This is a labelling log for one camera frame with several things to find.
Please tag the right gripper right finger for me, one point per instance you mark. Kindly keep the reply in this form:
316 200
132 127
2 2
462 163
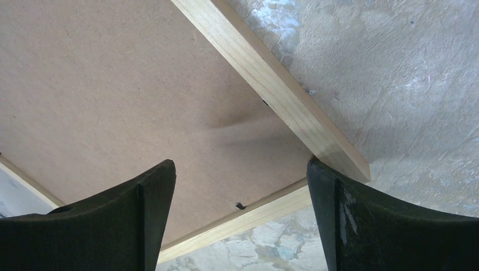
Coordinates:
362 228

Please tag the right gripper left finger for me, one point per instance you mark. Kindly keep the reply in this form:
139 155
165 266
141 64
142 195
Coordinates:
121 228

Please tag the brown backing board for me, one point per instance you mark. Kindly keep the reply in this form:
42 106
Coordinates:
93 93

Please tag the wooden picture frame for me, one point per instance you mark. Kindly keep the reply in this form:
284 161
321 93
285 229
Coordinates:
232 38

